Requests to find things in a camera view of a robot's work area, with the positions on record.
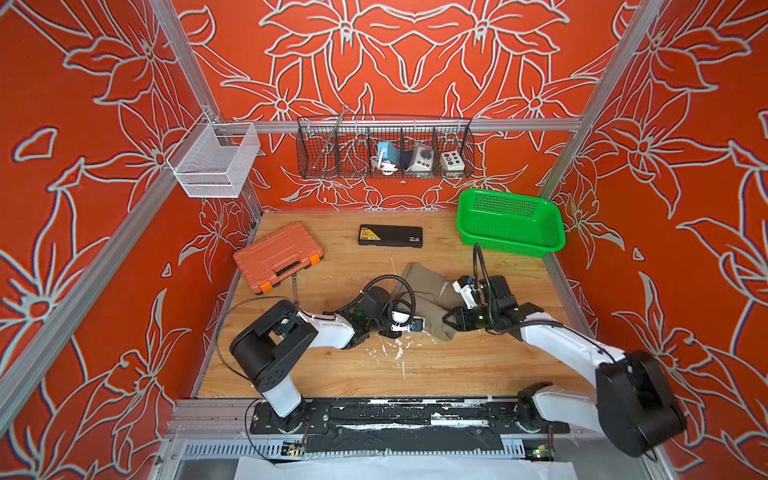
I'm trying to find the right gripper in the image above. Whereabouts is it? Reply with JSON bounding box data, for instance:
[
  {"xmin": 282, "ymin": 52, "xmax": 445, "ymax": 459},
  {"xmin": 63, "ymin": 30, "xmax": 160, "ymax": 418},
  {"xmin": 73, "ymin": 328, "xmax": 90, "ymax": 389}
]
[{"xmin": 440, "ymin": 305, "xmax": 500, "ymax": 332}]

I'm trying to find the khaki skirt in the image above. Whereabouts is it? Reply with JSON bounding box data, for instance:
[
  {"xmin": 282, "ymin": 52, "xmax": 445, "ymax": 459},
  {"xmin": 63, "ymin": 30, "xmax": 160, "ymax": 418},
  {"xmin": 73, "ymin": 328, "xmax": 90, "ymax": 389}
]
[{"xmin": 401, "ymin": 263, "xmax": 465, "ymax": 341}]

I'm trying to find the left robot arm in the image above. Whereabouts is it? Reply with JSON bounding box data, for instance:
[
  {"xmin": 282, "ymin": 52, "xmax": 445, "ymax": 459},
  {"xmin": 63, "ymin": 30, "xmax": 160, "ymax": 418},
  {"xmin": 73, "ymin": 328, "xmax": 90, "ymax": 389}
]
[{"xmin": 229, "ymin": 286, "xmax": 425, "ymax": 432}]

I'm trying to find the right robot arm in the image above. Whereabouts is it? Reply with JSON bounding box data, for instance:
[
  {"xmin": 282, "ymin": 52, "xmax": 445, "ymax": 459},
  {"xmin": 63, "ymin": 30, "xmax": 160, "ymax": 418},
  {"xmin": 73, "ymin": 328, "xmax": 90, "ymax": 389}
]
[{"xmin": 443, "ymin": 276, "xmax": 687, "ymax": 457}]

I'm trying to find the black flat case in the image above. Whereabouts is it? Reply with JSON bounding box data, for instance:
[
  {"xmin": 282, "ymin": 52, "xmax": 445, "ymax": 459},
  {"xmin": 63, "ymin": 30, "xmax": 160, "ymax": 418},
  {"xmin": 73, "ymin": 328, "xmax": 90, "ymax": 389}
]
[{"xmin": 357, "ymin": 224, "xmax": 423, "ymax": 248}]

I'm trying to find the green plastic basket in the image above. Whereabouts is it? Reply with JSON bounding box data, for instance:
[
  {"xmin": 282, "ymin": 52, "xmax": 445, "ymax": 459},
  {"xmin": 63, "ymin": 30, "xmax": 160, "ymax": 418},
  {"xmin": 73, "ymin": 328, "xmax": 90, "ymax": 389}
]
[{"xmin": 456, "ymin": 189, "xmax": 566, "ymax": 258}]

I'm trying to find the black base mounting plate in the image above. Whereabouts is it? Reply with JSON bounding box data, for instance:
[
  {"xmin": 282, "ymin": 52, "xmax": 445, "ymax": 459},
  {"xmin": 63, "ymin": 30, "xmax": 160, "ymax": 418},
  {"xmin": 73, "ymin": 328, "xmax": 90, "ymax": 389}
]
[{"xmin": 245, "ymin": 396, "xmax": 571, "ymax": 460}]

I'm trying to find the orange tool case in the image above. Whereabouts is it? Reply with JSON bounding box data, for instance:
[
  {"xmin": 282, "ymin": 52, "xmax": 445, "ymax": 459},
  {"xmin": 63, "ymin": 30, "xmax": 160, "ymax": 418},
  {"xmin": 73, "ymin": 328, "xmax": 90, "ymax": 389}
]
[{"xmin": 233, "ymin": 222, "xmax": 324, "ymax": 295}]

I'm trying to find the white button box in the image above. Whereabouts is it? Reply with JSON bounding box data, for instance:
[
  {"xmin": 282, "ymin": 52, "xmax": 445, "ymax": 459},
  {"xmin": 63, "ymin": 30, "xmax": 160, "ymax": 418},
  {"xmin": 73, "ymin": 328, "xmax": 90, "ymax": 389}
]
[{"xmin": 440, "ymin": 150, "xmax": 465, "ymax": 178}]

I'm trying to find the white dial box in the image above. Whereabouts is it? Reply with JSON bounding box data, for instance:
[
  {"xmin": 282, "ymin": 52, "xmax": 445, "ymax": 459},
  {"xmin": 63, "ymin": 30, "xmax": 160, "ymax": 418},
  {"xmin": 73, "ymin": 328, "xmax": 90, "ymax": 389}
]
[{"xmin": 402, "ymin": 143, "xmax": 434, "ymax": 175}]

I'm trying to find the blue white device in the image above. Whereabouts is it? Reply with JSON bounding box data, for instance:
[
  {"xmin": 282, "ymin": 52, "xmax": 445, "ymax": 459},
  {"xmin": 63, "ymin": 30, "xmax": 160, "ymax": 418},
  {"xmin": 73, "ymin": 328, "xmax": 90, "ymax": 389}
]
[{"xmin": 370, "ymin": 141, "xmax": 400, "ymax": 176}]

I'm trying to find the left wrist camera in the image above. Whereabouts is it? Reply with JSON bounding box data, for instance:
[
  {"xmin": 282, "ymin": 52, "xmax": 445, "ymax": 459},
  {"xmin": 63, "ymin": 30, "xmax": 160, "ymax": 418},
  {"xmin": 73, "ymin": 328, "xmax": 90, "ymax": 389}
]
[{"xmin": 390, "ymin": 311, "xmax": 413, "ymax": 332}]

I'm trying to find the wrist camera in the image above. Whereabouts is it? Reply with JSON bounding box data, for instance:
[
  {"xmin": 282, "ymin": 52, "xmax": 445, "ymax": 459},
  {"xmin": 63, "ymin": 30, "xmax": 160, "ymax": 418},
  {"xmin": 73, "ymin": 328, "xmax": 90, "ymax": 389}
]
[
  {"xmin": 452, "ymin": 276, "xmax": 479, "ymax": 309},
  {"xmin": 390, "ymin": 311, "xmax": 413, "ymax": 332}
]

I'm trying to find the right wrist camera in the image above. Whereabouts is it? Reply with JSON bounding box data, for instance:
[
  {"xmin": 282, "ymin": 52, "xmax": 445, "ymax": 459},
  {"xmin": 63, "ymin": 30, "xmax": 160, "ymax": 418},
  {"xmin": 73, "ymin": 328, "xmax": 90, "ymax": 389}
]
[{"xmin": 452, "ymin": 276, "xmax": 479, "ymax": 309}]

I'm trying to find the black wire wall basket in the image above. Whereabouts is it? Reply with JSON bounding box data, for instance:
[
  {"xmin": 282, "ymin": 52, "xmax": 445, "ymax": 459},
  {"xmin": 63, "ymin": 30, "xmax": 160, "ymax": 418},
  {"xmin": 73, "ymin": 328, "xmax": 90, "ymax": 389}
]
[{"xmin": 296, "ymin": 114, "xmax": 476, "ymax": 180}]

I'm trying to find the clear plastic wall bin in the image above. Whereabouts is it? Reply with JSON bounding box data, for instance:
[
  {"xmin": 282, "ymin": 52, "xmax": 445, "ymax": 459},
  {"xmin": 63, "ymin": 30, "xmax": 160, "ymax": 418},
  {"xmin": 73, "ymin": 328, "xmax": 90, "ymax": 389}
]
[{"xmin": 166, "ymin": 123, "xmax": 261, "ymax": 199}]

